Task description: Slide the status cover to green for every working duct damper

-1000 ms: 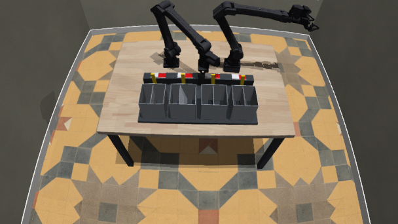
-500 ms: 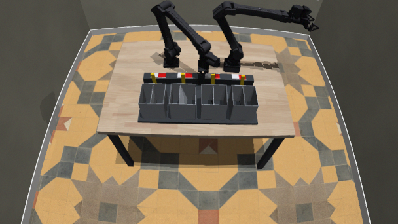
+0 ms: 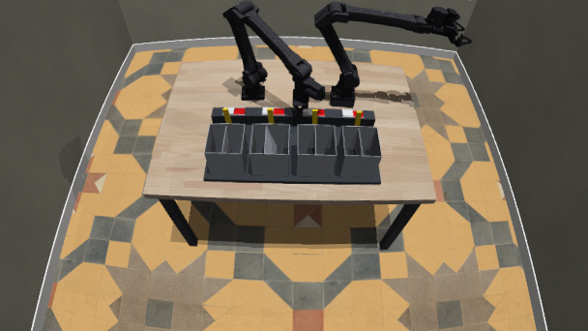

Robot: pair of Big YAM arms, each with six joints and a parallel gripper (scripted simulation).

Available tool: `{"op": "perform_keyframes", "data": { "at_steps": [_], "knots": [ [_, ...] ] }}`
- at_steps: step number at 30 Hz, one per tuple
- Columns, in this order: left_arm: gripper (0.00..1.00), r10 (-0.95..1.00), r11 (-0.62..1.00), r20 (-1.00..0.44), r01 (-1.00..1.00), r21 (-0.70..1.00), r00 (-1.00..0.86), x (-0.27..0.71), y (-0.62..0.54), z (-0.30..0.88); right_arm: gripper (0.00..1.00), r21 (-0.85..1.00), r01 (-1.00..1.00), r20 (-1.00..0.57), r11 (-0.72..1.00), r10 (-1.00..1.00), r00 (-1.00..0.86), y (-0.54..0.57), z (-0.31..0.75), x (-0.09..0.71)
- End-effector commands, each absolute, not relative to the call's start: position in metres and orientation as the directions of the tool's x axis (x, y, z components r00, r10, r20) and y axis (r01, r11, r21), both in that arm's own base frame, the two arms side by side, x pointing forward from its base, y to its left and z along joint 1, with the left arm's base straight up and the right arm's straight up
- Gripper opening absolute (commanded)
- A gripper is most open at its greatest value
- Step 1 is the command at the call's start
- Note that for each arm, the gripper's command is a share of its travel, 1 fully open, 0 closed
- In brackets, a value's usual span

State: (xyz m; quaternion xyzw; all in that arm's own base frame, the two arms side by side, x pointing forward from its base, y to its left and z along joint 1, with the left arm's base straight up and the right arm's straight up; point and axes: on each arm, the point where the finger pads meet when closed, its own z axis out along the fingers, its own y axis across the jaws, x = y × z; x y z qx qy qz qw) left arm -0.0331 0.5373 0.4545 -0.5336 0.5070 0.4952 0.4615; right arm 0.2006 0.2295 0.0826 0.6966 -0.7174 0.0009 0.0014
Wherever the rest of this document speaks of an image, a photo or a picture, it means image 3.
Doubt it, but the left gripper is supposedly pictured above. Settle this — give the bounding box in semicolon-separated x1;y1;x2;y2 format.
440;21;472;47

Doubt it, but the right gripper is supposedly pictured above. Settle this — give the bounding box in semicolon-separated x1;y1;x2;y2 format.
293;89;309;112

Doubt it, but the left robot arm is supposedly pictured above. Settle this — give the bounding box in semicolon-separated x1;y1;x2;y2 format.
314;2;460;102

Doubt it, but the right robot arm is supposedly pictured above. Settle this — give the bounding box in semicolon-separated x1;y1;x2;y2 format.
223;0;326;103

